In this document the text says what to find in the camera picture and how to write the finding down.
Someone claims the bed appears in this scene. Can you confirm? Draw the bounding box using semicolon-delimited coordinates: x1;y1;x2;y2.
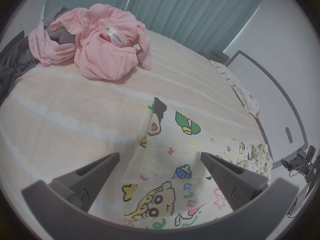
0;28;309;224

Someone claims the grey bedside table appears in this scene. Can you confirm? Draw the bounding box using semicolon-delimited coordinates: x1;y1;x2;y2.
200;49;230;64

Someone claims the white printed pyjama top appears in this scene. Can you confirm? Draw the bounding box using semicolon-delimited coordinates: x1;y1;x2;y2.
121;97;274;228

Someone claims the pile of clothes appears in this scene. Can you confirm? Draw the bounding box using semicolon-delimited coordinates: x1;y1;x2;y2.
0;4;152;104

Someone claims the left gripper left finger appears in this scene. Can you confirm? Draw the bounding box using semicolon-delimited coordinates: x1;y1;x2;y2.
51;152;121;213

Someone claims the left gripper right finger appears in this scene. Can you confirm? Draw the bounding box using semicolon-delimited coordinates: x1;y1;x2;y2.
201;151;269;212

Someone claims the white printed pillow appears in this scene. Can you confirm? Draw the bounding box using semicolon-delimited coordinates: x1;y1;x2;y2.
209;60;260;118

